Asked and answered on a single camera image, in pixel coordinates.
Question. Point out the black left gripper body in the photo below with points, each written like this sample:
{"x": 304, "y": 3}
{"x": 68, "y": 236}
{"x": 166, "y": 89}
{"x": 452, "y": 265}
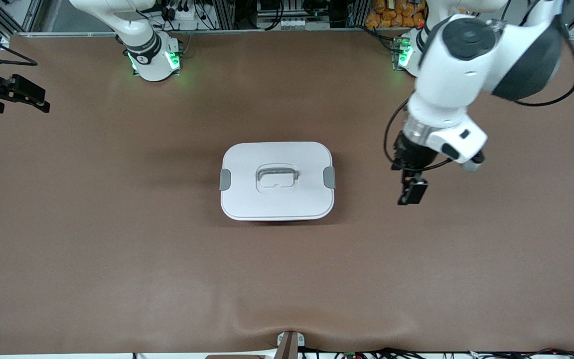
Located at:
{"x": 413, "y": 152}

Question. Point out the white box lid grey clips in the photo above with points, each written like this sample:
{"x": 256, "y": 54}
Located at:
{"x": 247, "y": 199}

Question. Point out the orange snack bag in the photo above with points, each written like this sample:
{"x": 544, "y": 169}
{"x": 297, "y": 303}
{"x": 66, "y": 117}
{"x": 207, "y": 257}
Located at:
{"x": 391, "y": 15}

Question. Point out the white power strip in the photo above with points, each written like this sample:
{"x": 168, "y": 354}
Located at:
{"x": 187, "y": 22}

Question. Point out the brown table mat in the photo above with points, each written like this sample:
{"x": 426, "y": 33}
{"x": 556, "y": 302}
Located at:
{"x": 117, "y": 274}

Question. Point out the wooden clamp bracket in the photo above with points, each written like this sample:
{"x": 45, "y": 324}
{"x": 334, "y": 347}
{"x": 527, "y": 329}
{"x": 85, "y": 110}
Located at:
{"x": 289, "y": 346}

